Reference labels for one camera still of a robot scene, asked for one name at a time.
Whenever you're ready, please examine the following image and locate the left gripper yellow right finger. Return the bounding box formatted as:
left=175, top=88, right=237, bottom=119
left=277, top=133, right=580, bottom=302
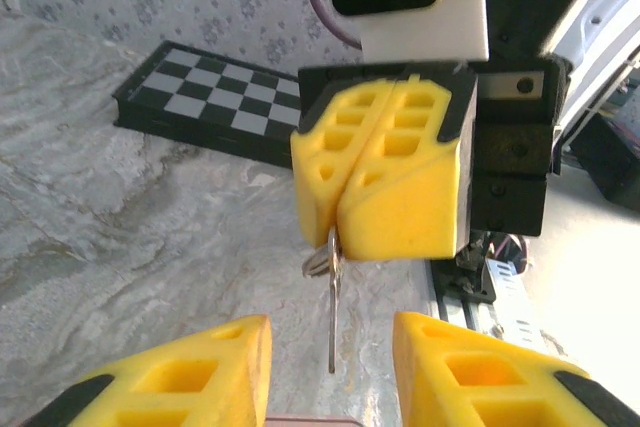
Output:
left=392, top=311, right=640, bottom=427

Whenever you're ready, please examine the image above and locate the pink tin box cartoon couple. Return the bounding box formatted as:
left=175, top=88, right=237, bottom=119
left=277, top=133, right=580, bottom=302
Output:
left=264, top=414, right=361, bottom=427

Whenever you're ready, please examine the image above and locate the aluminium mounting rail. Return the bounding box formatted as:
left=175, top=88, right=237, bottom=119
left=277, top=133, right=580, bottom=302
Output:
left=428, top=256, right=566, bottom=363

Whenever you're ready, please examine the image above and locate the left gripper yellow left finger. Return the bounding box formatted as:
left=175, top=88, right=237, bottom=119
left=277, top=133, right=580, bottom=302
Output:
left=19, top=314, right=274, bottom=427

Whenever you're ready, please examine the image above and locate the silver key with ring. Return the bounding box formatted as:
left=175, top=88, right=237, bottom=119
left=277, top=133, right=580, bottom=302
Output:
left=302, top=226, right=346, bottom=376

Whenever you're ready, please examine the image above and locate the black grey folding chessboard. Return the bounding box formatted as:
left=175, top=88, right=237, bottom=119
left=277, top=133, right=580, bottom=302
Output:
left=112, top=39, right=304, bottom=168

